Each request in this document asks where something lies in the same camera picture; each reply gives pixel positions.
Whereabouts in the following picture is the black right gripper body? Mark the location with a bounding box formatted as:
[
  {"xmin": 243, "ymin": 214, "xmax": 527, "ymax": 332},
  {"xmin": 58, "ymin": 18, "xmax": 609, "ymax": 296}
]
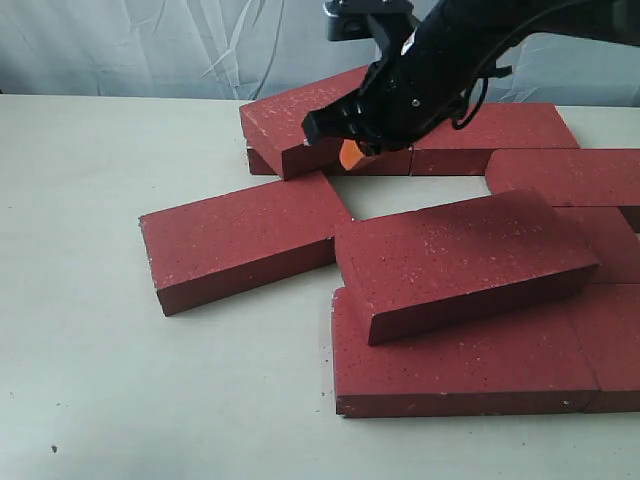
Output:
[{"xmin": 302, "ymin": 47, "xmax": 495, "ymax": 153}]

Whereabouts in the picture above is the red brick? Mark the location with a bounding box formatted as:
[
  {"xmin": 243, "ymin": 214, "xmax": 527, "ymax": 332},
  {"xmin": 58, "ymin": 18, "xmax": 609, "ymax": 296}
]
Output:
[
  {"xmin": 139, "ymin": 173, "xmax": 353, "ymax": 316},
  {"xmin": 331, "ymin": 288, "xmax": 599, "ymax": 418},
  {"xmin": 567, "ymin": 284, "xmax": 639, "ymax": 413},
  {"xmin": 238, "ymin": 64, "xmax": 416, "ymax": 181},
  {"xmin": 485, "ymin": 149, "xmax": 639, "ymax": 231},
  {"xmin": 335, "ymin": 190, "xmax": 600, "ymax": 345}
]

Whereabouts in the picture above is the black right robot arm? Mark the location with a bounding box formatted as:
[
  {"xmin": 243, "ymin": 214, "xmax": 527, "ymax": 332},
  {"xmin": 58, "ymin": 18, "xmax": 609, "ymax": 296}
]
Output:
[{"xmin": 302, "ymin": 1, "xmax": 639, "ymax": 159}]

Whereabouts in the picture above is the red brick far right base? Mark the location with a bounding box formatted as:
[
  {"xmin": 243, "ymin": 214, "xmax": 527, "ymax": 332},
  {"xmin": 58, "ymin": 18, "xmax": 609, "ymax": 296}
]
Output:
[{"xmin": 410, "ymin": 103, "xmax": 579, "ymax": 176}]

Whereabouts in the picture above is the red brick base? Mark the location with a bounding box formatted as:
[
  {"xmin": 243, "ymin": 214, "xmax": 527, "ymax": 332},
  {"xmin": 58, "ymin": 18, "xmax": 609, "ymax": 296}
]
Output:
[
  {"xmin": 410, "ymin": 103, "xmax": 579, "ymax": 176},
  {"xmin": 246, "ymin": 146, "xmax": 413, "ymax": 176},
  {"xmin": 555, "ymin": 207, "xmax": 639, "ymax": 285}
]

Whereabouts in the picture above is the red brick far left base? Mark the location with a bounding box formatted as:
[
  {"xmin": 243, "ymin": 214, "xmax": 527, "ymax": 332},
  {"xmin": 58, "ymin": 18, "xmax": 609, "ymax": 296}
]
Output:
[{"xmin": 246, "ymin": 146, "xmax": 413, "ymax": 176}]

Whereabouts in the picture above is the red brick centre base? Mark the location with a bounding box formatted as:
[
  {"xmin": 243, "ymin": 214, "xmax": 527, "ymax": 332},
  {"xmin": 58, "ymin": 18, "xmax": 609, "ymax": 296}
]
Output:
[{"xmin": 555, "ymin": 207, "xmax": 639, "ymax": 285}]

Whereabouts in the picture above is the white backdrop cloth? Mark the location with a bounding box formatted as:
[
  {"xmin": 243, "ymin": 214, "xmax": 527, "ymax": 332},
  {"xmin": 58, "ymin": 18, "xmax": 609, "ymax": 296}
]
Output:
[{"xmin": 1, "ymin": 1, "xmax": 639, "ymax": 106}]

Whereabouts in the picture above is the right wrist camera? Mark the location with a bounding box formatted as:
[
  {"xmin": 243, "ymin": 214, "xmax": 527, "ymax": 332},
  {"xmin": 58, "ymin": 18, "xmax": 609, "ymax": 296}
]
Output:
[{"xmin": 323, "ymin": 0, "xmax": 420, "ymax": 66}]

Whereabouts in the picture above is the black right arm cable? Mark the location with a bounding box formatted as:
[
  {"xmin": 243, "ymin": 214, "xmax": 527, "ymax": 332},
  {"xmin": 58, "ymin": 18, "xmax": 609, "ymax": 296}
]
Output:
[{"xmin": 447, "ymin": 0, "xmax": 586, "ymax": 132}]

